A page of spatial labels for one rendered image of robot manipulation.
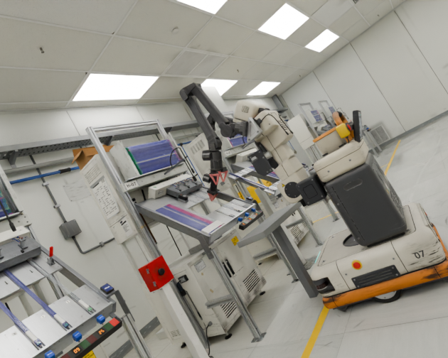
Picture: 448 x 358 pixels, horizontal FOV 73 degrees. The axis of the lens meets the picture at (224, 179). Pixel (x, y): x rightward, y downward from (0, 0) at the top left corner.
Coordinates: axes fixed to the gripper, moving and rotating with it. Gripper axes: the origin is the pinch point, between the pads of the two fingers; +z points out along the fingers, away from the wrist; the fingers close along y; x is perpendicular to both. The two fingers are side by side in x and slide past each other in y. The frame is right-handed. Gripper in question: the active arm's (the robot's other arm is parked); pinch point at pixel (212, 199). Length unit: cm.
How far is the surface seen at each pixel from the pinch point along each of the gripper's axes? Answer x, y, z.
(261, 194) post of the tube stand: 24, -47, 1
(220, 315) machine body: 45, 45, 61
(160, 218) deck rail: -13, 49, 3
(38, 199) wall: -192, 41, 51
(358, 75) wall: -28, -759, -129
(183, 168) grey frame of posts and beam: -46, -18, -11
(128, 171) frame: -58, 38, -18
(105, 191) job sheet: -73, 49, 1
